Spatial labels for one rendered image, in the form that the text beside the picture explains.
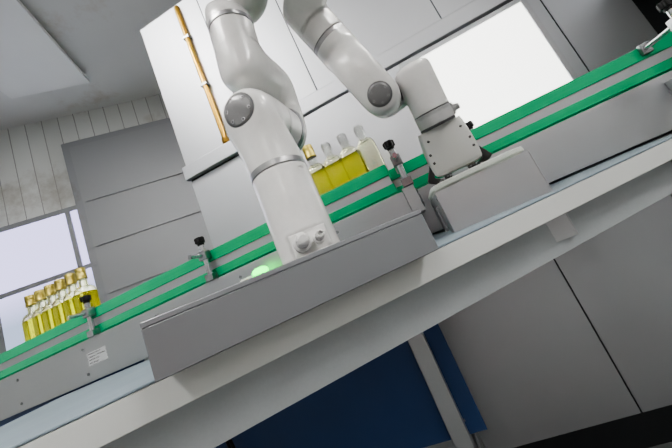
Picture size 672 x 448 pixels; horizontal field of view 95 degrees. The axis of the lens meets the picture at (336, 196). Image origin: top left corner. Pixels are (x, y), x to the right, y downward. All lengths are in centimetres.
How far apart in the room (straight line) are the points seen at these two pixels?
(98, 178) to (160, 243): 90
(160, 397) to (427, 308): 33
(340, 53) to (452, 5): 73
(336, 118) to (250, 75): 60
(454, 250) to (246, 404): 32
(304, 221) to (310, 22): 42
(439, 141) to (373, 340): 40
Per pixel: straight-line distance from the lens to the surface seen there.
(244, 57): 60
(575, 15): 135
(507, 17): 127
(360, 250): 36
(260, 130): 50
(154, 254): 341
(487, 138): 93
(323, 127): 115
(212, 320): 35
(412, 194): 77
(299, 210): 45
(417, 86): 65
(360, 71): 62
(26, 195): 409
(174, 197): 348
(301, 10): 72
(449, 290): 49
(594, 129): 98
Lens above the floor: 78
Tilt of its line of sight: 12 degrees up
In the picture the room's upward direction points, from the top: 24 degrees counter-clockwise
